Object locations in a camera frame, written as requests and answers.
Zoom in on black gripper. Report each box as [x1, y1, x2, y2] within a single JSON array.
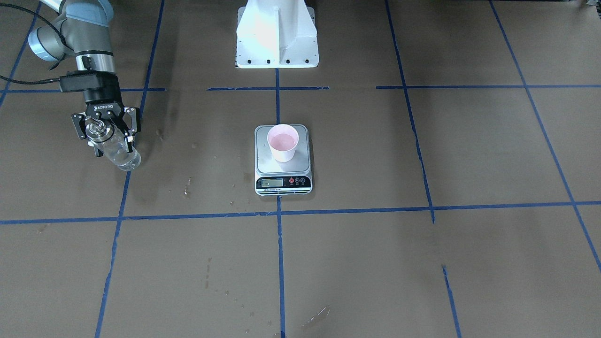
[[70, 73, 141, 158]]

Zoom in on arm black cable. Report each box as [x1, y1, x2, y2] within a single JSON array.
[[0, 3, 69, 86]]

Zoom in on pink paper cup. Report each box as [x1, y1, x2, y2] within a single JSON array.
[[267, 124, 299, 162]]

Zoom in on digital kitchen scale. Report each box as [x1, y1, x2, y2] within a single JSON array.
[[254, 124, 314, 196]]

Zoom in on glass sauce bottle metal spout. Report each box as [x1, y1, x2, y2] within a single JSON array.
[[85, 118, 141, 171]]

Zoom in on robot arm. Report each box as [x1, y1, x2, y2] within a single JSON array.
[[28, 0, 140, 157]]

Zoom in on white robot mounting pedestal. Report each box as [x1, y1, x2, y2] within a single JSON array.
[[235, 0, 320, 69]]

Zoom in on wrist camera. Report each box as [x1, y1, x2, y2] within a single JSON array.
[[59, 70, 104, 92]]

